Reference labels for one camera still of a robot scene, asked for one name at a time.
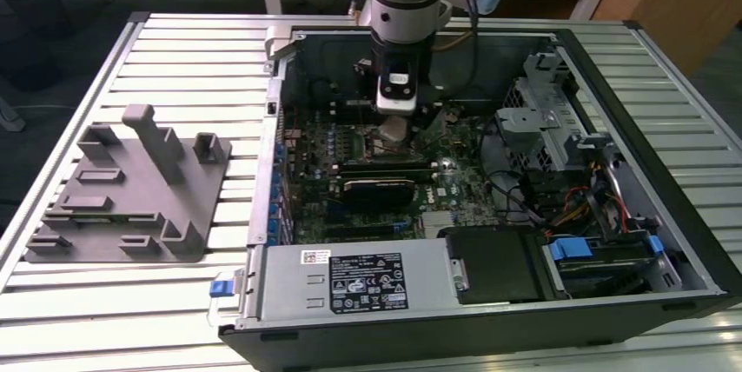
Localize CPU socket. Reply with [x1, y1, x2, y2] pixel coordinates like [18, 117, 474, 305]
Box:
[358, 123, 422, 163]

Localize green motherboard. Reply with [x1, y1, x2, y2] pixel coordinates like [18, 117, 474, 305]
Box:
[278, 104, 506, 245]

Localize black graphics card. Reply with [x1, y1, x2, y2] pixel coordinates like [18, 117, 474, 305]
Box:
[339, 178, 417, 206]

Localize grey chair foot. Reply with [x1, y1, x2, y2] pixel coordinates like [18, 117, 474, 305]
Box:
[0, 96, 26, 132]

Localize coloured power wire bundle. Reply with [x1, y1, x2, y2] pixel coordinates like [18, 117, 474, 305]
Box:
[542, 184, 631, 236]

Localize black plastic shroud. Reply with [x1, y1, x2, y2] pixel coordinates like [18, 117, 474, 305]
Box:
[443, 226, 550, 306]

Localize silver power supply unit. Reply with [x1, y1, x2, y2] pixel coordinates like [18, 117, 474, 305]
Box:
[254, 239, 459, 321]

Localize black open PC case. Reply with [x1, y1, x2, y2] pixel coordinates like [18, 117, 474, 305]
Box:
[207, 23, 730, 372]

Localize grey metal drive cage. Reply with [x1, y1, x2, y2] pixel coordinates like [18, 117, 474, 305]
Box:
[495, 52, 587, 173]

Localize grey parts rack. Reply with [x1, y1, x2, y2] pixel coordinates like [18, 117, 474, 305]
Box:
[23, 103, 234, 264]

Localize metal socket cover frame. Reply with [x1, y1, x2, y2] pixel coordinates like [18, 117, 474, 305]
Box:
[415, 106, 453, 151]

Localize white camera with black face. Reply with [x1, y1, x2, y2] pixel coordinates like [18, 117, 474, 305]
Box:
[375, 70, 421, 118]

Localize hard disk in blue carrier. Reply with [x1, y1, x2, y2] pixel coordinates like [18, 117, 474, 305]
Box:
[547, 235, 666, 297]

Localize silver finned heatsink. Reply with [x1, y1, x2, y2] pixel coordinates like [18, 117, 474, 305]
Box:
[421, 210, 457, 230]

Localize silver CPU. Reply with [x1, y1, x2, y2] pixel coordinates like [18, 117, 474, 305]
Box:
[377, 114, 413, 146]

